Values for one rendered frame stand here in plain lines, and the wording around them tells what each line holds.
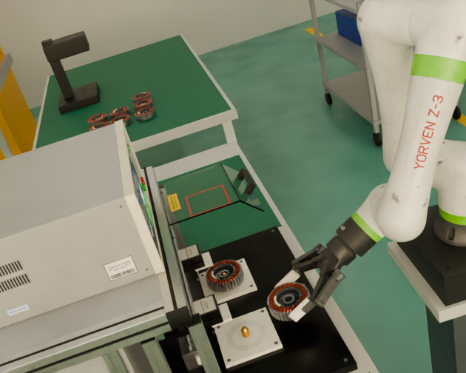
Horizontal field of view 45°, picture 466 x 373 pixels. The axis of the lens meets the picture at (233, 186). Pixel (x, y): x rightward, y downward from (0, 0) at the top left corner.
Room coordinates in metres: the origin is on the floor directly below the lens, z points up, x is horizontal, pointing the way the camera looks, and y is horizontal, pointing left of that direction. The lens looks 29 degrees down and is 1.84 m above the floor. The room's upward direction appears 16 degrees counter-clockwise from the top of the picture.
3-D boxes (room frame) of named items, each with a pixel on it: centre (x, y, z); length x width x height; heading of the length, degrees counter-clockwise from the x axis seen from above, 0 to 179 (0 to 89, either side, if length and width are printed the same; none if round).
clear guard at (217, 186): (1.40, 0.11, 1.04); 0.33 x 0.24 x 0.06; 95
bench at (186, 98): (3.57, 0.51, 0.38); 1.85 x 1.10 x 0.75; 5
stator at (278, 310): (1.12, -0.06, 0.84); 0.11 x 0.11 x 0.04
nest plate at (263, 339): (1.10, 0.07, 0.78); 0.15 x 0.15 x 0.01; 5
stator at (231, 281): (1.34, 0.10, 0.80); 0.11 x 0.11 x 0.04
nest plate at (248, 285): (1.34, 0.10, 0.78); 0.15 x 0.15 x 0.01; 5
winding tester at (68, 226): (1.20, 0.41, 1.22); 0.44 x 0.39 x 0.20; 5
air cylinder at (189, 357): (1.09, 0.22, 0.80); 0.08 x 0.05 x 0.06; 5
